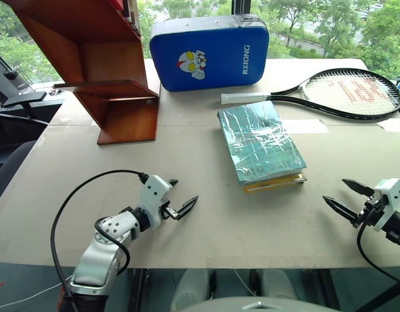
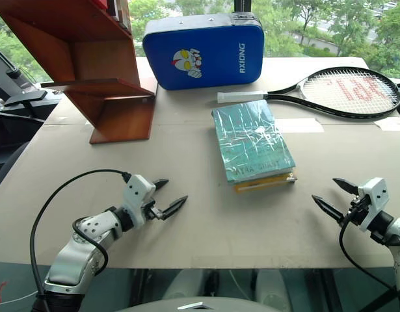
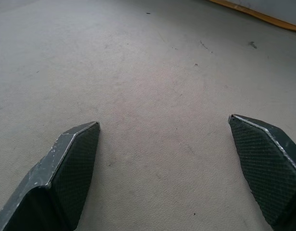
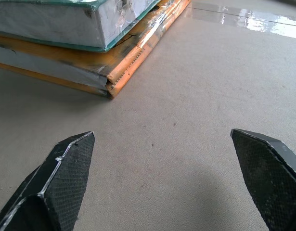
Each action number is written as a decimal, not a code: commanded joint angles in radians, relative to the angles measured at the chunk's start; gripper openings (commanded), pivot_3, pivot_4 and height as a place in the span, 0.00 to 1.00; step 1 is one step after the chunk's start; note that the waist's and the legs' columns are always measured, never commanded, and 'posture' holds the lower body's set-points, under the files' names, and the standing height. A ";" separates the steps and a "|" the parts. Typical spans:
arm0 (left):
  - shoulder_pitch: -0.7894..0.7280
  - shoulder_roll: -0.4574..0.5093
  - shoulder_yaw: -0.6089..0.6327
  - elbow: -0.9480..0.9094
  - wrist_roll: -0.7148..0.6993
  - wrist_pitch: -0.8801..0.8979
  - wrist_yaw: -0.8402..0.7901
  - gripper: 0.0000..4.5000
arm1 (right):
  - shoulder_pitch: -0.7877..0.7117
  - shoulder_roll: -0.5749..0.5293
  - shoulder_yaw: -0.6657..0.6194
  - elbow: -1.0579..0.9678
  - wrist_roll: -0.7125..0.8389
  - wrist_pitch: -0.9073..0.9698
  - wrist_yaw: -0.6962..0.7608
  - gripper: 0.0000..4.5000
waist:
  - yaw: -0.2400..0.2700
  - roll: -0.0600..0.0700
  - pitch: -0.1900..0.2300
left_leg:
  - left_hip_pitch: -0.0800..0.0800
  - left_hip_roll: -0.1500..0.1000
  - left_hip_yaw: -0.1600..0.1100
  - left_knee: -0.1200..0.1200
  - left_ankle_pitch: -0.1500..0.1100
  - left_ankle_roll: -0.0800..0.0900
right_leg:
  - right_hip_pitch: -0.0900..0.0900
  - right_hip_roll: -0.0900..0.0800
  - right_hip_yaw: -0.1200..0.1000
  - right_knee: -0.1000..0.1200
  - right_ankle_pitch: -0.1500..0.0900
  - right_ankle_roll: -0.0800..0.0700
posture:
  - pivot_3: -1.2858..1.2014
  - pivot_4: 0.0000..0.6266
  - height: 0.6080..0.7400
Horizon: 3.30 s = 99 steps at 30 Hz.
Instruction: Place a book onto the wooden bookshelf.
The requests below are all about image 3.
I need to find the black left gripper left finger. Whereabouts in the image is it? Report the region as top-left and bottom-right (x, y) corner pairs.
(0, 121), (101, 231)

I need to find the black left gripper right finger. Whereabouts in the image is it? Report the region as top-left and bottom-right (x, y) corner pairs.
(228, 114), (296, 231)

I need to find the orange wooden table edge strip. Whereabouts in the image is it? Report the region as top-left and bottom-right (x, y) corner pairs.
(207, 0), (296, 32)

